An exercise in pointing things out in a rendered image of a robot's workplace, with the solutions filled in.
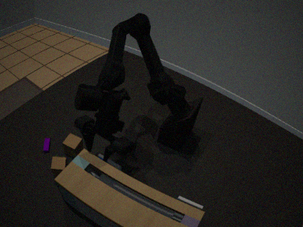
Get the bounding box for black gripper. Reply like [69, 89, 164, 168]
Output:
[74, 110, 133, 162]

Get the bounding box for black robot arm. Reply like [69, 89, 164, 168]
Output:
[74, 13, 194, 121]

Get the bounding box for purple rectangular block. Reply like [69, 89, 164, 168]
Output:
[43, 138, 51, 153]

